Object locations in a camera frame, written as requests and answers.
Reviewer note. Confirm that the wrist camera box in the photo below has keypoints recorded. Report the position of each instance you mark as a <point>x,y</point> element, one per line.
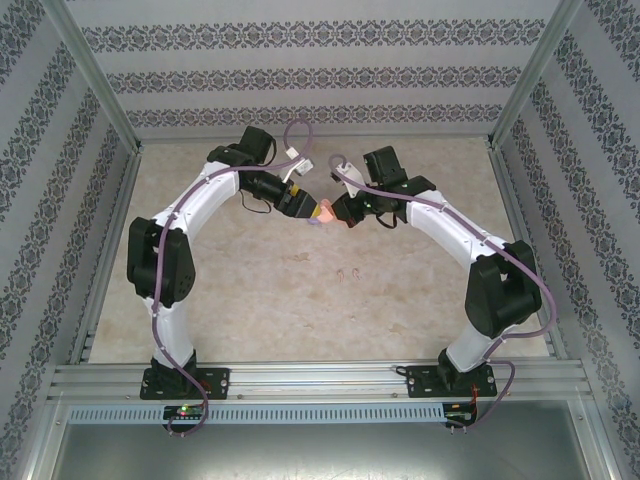
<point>350,175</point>
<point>302,167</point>

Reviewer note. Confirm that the wide aluminium mounting rail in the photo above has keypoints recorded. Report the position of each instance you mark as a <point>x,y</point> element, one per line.
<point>310,380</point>

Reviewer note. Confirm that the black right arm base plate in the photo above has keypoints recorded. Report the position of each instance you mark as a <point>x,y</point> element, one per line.
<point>417,385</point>

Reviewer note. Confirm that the aluminium frame rail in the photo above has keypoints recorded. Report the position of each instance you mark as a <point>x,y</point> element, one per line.
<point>510,200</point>
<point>122,200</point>

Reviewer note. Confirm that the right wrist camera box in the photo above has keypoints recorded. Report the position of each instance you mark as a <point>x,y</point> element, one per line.
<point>350,175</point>

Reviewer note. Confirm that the pink round earbud case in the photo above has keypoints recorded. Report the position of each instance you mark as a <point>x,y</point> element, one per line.
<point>327,212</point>

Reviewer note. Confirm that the grey wall base strip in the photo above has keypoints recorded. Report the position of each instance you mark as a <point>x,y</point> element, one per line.
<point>175,138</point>

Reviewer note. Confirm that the aluminium frame post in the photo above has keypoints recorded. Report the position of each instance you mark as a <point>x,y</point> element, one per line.
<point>530,75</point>
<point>96,75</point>

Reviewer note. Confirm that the grey metal panel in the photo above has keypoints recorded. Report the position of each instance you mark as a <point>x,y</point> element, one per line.
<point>320,455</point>

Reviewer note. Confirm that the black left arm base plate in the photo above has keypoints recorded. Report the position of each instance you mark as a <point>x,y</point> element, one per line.
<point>220,385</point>

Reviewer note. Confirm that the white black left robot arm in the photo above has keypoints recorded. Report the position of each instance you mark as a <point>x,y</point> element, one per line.
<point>145,260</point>

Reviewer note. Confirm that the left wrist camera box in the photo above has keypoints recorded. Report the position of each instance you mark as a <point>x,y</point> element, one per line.
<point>302,167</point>

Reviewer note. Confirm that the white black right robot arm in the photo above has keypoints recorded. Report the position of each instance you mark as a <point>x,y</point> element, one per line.
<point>495,305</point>

